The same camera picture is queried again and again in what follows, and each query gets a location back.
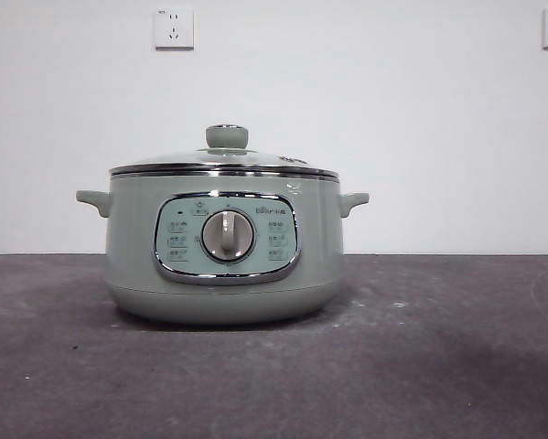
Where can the glass lid with green knob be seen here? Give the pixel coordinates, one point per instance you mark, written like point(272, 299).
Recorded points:
point(227, 136)

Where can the pale green electric cooking pot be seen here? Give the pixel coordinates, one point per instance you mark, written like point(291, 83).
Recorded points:
point(132, 256)

